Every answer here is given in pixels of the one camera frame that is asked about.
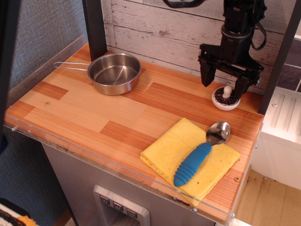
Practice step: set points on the silver dispenser button panel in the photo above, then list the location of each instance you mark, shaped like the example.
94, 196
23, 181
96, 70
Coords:
116, 210

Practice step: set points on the dark frame post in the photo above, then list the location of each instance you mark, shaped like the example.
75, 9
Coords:
280, 60
95, 28

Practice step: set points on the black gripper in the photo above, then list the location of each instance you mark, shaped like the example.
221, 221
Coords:
231, 57

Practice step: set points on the grey toy fridge cabinet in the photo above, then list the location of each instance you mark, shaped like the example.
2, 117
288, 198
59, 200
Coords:
77, 178

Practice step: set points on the yellow folded cloth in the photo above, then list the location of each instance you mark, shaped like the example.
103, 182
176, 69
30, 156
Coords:
166, 154

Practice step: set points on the blue handled metal spoon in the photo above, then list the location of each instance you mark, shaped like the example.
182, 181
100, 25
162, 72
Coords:
217, 134

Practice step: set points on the dark right frame post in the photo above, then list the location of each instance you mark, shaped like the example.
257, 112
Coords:
280, 60

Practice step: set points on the white toy mushroom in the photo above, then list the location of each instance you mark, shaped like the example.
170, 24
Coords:
222, 98

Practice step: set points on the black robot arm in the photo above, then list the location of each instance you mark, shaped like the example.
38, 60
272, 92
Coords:
240, 14

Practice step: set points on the stainless steel pot with handle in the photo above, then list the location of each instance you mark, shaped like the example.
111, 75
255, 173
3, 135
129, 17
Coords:
112, 74

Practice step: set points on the white toy sink unit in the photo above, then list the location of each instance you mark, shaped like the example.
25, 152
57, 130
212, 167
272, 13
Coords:
278, 150

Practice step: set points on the dark left frame post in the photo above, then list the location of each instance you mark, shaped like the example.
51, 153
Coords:
95, 28

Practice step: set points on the clear acrylic edge guard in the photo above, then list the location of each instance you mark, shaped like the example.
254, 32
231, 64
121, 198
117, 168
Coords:
131, 165

